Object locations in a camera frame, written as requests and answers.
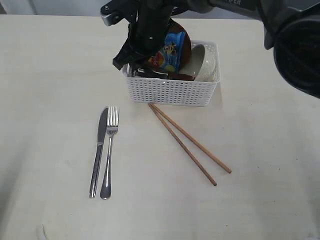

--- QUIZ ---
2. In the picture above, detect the brown wooden spoon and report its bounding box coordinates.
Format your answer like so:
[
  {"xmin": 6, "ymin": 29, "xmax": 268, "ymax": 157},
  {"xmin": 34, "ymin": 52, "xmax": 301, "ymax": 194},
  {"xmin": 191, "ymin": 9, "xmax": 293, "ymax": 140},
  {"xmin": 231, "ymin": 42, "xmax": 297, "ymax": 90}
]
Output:
[{"xmin": 131, "ymin": 66, "xmax": 195, "ymax": 81}]

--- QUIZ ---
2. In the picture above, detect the silver metal fork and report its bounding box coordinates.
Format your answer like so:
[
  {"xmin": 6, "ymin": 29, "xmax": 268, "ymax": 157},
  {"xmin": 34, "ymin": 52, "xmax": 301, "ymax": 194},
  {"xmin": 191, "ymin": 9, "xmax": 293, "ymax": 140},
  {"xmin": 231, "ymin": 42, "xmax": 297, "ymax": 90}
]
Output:
[{"xmin": 100, "ymin": 106, "xmax": 119, "ymax": 200}]

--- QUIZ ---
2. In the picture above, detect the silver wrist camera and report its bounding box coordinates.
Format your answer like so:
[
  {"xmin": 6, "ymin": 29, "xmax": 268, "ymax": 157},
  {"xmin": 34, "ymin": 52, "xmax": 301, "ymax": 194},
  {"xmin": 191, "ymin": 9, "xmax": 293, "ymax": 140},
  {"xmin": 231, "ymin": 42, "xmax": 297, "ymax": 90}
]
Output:
[{"xmin": 100, "ymin": 0, "xmax": 139, "ymax": 26}]

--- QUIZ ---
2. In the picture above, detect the blue chips bag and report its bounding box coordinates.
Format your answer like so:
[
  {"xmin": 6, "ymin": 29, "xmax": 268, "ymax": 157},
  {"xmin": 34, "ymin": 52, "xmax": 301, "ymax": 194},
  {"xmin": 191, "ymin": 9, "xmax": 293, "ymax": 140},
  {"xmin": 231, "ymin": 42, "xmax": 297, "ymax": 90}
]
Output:
[{"xmin": 147, "ymin": 31, "xmax": 186, "ymax": 73}]

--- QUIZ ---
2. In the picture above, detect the white perforated plastic basket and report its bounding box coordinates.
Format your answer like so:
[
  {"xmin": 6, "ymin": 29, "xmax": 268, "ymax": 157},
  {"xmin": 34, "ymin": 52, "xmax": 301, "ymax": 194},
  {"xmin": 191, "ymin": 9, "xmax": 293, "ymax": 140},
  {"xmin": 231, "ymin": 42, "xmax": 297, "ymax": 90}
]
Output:
[{"xmin": 121, "ymin": 40, "xmax": 221, "ymax": 107}]

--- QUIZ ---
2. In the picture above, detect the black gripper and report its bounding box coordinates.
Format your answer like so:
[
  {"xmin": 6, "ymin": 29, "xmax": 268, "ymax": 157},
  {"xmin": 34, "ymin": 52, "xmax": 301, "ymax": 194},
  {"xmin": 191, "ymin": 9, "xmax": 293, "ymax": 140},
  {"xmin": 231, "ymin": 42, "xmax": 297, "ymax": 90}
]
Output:
[{"xmin": 112, "ymin": 0, "xmax": 174, "ymax": 70}]

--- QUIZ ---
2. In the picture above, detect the shiny metal cup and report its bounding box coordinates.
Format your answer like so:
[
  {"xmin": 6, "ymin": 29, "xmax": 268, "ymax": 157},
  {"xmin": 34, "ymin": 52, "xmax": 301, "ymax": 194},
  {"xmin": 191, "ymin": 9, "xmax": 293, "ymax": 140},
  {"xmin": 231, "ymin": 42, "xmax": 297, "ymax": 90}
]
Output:
[{"xmin": 131, "ymin": 68, "xmax": 169, "ymax": 79}]

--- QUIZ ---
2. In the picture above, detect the brown wooden chopstick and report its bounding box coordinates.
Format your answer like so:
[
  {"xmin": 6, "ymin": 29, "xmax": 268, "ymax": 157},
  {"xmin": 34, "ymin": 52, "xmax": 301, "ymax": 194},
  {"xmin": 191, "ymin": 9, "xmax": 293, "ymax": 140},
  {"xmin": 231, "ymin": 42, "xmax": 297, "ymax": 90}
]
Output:
[
  {"xmin": 148, "ymin": 103, "xmax": 217, "ymax": 186},
  {"xmin": 148, "ymin": 103, "xmax": 232, "ymax": 174}
]

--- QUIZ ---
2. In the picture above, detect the silver metal knife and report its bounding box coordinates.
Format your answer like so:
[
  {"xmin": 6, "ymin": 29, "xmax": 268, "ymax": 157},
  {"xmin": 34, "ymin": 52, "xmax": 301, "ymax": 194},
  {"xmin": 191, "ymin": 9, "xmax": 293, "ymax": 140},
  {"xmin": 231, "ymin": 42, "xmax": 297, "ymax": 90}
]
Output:
[{"xmin": 89, "ymin": 106, "xmax": 109, "ymax": 199}]

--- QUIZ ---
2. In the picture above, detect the white ceramic bowl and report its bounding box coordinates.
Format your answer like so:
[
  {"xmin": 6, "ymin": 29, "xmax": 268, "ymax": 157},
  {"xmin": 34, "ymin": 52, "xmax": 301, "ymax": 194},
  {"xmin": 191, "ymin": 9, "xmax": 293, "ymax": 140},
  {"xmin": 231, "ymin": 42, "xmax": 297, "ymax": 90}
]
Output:
[{"xmin": 179, "ymin": 44, "xmax": 216, "ymax": 82}]

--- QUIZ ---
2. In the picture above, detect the brown round plate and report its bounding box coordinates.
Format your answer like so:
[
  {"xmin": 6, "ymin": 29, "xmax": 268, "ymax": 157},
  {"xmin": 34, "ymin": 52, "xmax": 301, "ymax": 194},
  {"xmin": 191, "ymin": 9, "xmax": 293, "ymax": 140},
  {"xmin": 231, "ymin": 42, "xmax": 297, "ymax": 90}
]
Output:
[{"xmin": 168, "ymin": 18, "xmax": 192, "ymax": 69}]

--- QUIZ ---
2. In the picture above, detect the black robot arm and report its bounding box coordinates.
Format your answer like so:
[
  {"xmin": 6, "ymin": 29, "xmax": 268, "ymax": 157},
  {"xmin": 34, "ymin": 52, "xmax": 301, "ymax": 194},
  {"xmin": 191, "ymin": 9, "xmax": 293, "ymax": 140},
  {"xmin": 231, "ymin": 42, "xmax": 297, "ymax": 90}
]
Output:
[{"xmin": 112, "ymin": 0, "xmax": 320, "ymax": 98}]

